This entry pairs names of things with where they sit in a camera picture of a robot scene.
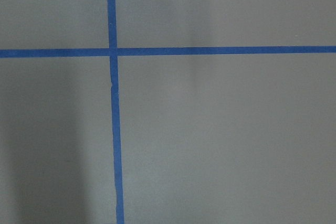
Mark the blue tape crosswise line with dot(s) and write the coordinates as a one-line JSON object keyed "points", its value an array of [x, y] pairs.
{"points": [[97, 52]]}

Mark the blue tape lengthwise line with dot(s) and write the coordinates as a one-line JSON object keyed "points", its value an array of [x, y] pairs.
{"points": [[115, 110]]}

